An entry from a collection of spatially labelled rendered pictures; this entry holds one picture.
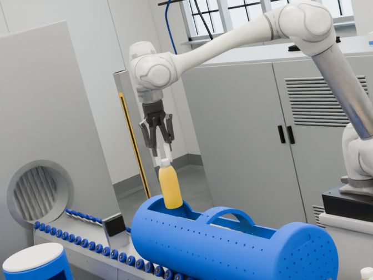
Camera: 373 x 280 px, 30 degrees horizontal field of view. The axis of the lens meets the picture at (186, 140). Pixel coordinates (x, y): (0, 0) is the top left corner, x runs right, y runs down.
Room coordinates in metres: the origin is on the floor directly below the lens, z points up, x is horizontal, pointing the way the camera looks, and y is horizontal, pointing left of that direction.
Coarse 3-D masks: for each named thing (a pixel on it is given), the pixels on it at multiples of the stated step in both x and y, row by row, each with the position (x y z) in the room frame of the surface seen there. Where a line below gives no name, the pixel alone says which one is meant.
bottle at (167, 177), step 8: (160, 168) 2.46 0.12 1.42; (168, 168) 2.45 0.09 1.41; (160, 176) 2.45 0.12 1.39; (168, 176) 2.44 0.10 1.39; (176, 176) 2.46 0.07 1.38; (160, 184) 2.46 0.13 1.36; (168, 184) 2.44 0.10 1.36; (176, 184) 2.45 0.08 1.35; (168, 192) 2.44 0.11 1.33; (176, 192) 2.44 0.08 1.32; (168, 200) 2.44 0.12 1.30; (176, 200) 2.44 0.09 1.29; (168, 208) 2.45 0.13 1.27
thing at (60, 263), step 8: (64, 256) 2.98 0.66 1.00; (48, 264) 2.88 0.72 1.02; (56, 264) 2.91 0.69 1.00; (64, 264) 2.95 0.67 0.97; (8, 272) 2.90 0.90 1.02; (16, 272) 2.87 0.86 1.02; (24, 272) 2.86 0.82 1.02; (32, 272) 2.86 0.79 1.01; (40, 272) 2.86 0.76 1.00; (48, 272) 2.88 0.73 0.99; (56, 272) 2.90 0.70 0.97; (64, 272) 2.95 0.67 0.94
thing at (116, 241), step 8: (112, 216) 3.13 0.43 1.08; (120, 216) 3.12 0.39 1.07; (104, 224) 3.09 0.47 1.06; (112, 224) 3.10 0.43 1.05; (120, 224) 3.12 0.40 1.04; (112, 232) 3.09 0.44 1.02; (120, 232) 3.13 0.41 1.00; (112, 240) 3.10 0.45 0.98; (120, 240) 3.12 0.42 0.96; (128, 240) 3.14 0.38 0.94; (112, 248) 3.10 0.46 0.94
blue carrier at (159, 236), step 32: (160, 224) 2.53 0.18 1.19; (192, 224) 2.38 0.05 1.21; (224, 224) 2.60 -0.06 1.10; (288, 224) 2.08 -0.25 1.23; (160, 256) 2.51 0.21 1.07; (192, 256) 2.32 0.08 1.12; (224, 256) 2.17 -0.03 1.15; (256, 256) 2.04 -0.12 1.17; (288, 256) 1.99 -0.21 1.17; (320, 256) 2.06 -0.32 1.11
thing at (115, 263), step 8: (40, 232) 3.67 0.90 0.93; (56, 240) 3.48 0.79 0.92; (72, 248) 3.31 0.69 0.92; (80, 248) 3.24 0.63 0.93; (96, 256) 3.10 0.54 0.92; (104, 256) 3.04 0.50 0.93; (112, 264) 2.96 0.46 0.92; (120, 264) 2.90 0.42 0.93; (144, 264) 2.76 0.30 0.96; (128, 272) 2.83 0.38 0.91; (136, 272) 2.78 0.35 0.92; (144, 272) 2.73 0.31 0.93; (152, 272) 2.69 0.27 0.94
